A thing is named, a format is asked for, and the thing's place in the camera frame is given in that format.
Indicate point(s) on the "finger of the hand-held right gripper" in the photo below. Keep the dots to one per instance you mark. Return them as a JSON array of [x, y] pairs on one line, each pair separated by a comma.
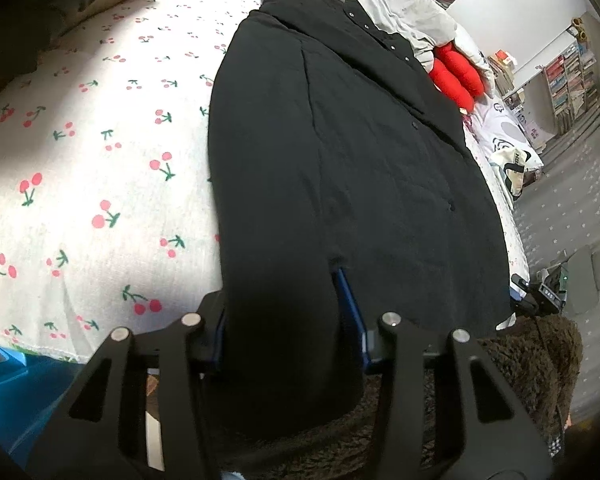
[[521, 285]]

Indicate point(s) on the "bookshelf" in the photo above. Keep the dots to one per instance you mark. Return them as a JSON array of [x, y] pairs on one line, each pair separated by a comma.
[[575, 85]]

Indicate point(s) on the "white cartoon print pillow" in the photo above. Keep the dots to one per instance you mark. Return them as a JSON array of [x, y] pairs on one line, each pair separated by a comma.
[[510, 150]]

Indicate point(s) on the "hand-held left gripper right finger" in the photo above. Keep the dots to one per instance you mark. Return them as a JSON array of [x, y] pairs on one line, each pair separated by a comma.
[[352, 312]]

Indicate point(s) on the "yellow toy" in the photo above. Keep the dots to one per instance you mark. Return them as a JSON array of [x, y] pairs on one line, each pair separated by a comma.
[[580, 29]]

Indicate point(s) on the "black coat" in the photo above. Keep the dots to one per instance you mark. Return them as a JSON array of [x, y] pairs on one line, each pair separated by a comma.
[[360, 185]]

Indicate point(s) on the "blue plastic bin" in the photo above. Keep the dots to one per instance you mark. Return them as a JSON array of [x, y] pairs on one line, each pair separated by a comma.
[[25, 400]]

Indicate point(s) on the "grey box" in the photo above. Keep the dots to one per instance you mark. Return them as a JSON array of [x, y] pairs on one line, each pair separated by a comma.
[[592, 275]]

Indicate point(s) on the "stack of books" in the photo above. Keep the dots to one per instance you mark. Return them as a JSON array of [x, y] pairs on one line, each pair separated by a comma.
[[502, 67]]

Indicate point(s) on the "red cushion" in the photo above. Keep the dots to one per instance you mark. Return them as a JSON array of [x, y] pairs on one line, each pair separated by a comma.
[[455, 75]]

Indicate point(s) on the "cherry print bed sheet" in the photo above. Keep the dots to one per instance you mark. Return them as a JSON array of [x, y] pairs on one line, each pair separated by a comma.
[[105, 160]]

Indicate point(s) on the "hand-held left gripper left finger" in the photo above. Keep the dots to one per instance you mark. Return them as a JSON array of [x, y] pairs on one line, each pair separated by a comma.
[[219, 340]]

